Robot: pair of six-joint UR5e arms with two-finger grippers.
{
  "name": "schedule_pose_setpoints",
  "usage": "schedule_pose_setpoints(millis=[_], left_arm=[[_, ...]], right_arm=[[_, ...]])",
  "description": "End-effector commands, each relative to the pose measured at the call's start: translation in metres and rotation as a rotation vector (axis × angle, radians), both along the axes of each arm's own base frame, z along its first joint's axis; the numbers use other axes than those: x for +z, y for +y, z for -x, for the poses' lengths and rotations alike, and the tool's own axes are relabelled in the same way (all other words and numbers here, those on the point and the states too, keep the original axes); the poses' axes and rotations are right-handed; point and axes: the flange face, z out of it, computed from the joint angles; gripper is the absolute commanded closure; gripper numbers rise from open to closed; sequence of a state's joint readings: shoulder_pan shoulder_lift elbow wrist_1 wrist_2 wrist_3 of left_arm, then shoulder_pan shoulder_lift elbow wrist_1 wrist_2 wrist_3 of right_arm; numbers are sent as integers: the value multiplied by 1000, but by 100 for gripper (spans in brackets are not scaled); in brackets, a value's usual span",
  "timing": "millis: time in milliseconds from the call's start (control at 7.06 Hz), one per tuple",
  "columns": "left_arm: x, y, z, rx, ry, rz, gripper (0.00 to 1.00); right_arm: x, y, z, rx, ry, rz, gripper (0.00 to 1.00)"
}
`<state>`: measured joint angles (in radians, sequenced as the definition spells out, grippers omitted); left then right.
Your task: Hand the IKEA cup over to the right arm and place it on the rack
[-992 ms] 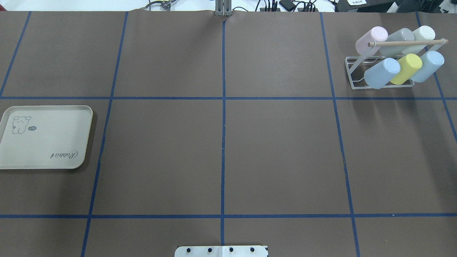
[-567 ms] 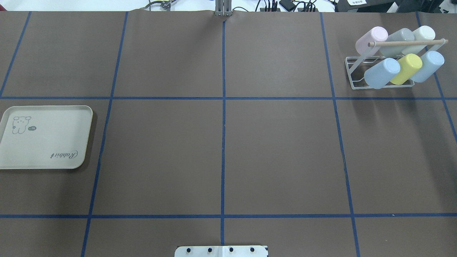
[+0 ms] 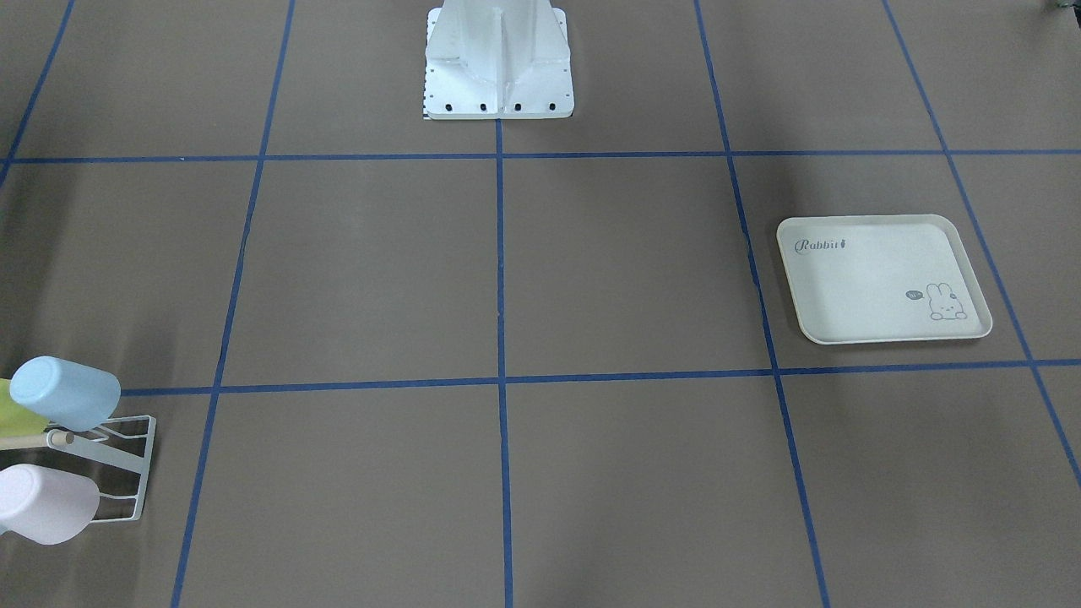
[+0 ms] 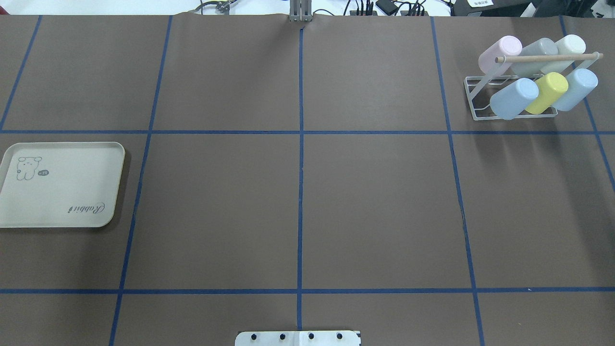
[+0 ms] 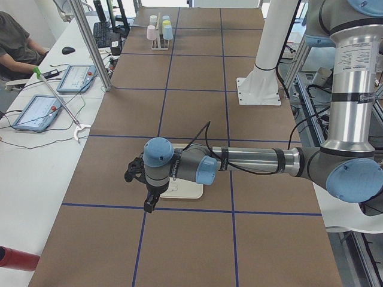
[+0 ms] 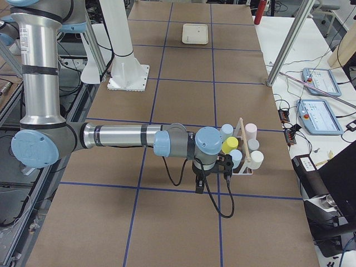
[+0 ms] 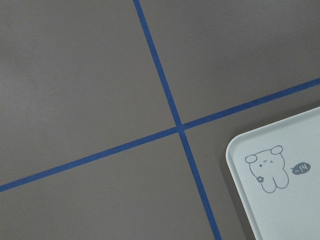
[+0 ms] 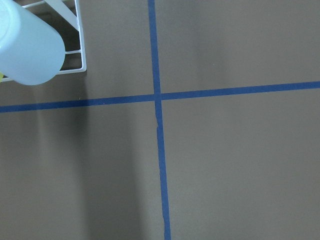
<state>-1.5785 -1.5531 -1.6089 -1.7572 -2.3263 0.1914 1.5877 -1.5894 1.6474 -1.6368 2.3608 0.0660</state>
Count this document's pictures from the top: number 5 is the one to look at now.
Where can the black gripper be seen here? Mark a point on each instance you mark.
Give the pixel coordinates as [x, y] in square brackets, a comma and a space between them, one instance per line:
[154, 192]

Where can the pink plastic cup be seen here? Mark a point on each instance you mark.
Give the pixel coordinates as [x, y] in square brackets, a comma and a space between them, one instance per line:
[151, 33]

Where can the yellow plastic cup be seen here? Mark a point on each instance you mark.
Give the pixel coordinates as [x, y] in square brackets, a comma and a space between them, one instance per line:
[165, 23]

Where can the pale cream plastic cup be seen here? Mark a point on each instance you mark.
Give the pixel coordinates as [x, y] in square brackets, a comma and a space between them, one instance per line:
[153, 20]

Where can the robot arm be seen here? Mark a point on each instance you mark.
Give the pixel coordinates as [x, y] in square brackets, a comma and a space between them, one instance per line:
[343, 165]

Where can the cream serving tray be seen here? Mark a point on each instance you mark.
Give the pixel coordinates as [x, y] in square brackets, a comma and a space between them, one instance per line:
[185, 188]

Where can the metal reacher grabber stick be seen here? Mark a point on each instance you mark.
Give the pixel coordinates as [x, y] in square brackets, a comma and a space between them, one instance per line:
[79, 126]

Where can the near teach pendant tablet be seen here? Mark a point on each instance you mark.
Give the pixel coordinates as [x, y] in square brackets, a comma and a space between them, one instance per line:
[38, 114]

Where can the teach pendant tablet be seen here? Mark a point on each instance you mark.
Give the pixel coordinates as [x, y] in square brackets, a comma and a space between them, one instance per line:
[38, 114]
[77, 78]

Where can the far teach pendant tablet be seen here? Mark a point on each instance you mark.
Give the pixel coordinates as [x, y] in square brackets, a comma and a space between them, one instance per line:
[77, 78]

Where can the red bottle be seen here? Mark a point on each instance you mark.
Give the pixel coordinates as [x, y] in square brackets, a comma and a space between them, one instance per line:
[18, 260]

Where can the black box device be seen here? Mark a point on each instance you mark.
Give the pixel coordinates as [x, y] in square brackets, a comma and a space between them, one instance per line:
[116, 48]

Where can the black power adapter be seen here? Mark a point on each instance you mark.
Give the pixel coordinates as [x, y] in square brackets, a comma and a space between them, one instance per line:
[50, 74]

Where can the black computer mouse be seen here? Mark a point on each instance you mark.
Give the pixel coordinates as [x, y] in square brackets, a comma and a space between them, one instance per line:
[67, 50]

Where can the black keyboard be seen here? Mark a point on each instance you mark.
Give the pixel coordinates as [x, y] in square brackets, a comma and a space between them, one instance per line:
[101, 34]

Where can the white plastic chair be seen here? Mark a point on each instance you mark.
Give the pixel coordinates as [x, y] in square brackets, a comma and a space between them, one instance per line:
[340, 216]

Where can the person in olive shirt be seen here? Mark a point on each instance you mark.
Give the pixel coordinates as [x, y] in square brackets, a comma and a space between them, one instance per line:
[20, 54]

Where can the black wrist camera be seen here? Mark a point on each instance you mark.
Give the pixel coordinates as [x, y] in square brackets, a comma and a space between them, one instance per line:
[135, 170]

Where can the white wire cup rack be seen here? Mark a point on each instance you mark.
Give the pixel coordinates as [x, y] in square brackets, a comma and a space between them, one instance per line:
[160, 43]

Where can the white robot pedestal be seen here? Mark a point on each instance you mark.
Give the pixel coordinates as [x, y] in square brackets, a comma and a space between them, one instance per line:
[260, 87]

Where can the aluminium frame post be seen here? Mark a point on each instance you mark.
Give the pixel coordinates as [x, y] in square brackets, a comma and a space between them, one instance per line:
[90, 42]

